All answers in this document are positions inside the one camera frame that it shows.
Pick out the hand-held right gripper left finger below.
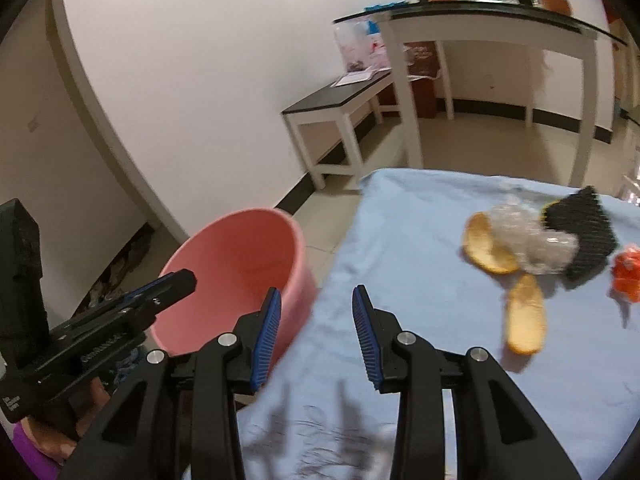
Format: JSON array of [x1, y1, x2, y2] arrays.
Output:
[[59, 287, 282, 480]]

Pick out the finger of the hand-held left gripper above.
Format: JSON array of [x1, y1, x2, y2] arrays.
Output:
[[122, 268, 197, 321], [102, 274, 176, 311]]

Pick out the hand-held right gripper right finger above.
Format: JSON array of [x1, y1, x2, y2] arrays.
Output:
[[351, 285, 583, 480]]

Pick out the pink plastic bucket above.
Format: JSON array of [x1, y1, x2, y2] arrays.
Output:
[[150, 208, 319, 368]]

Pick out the yellow fruit peel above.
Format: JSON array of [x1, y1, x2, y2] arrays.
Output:
[[462, 212, 521, 275], [506, 274, 547, 356]]

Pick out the clear plastic wrap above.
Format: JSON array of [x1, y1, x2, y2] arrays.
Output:
[[487, 195, 581, 276]]

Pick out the black foam net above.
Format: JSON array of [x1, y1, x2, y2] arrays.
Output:
[[542, 186, 620, 281]]

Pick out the orange plastic bag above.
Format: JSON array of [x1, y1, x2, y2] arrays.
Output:
[[611, 244, 640, 303]]

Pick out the person's left forearm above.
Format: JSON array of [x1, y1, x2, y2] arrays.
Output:
[[11, 420, 63, 480]]

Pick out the person's left hand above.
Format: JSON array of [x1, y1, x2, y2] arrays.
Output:
[[22, 375, 112, 463]]

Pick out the light blue tablecloth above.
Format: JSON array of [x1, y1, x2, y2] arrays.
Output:
[[180, 167, 640, 480]]

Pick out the black-topped white bench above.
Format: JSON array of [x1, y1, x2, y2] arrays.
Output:
[[281, 67, 401, 191]]

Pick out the red carton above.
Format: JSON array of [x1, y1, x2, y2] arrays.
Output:
[[410, 77, 437, 118]]

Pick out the white paper sheet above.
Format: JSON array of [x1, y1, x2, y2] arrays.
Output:
[[332, 69, 381, 87]]

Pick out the dark red box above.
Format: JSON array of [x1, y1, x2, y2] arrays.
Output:
[[402, 42, 441, 81]]

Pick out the pink plastic bag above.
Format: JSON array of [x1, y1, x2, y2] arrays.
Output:
[[334, 16, 393, 73]]

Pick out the white table with glass top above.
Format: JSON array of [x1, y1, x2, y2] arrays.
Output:
[[333, 0, 628, 186]]

